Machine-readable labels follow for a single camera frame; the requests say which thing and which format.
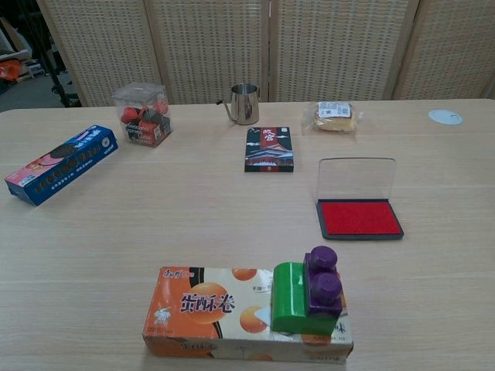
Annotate red ink stamp pad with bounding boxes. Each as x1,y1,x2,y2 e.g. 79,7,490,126
316,157,405,241

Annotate dark palace print box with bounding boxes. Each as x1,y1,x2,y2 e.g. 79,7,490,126
244,126,295,174

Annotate steel gooseneck pitcher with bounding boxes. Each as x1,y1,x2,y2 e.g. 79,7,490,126
216,83,261,126

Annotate wrapped bread package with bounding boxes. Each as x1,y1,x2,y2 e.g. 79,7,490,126
302,100,365,137

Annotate green toy block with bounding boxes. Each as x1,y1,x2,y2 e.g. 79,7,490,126
270,261,312,333

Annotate clear box of coffee packs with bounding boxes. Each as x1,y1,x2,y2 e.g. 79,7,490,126
111,82,174,149

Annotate purple toy block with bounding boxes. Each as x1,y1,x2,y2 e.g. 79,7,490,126
302,246,344,322

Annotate orange egg roll box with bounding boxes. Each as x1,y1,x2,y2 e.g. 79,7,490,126
142,265,354,366

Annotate woven folding screen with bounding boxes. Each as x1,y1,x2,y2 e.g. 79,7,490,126
36,0,495,108

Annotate blue cookie box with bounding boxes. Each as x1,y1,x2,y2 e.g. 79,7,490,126
4,124,119,207

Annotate grey round table grommet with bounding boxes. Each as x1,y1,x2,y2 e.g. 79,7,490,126
428,109,464,126

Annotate black tripod stand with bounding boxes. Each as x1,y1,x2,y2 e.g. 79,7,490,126
22,0,83,108

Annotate orange plastic bag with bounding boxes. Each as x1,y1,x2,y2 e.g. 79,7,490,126
0,58,21,81

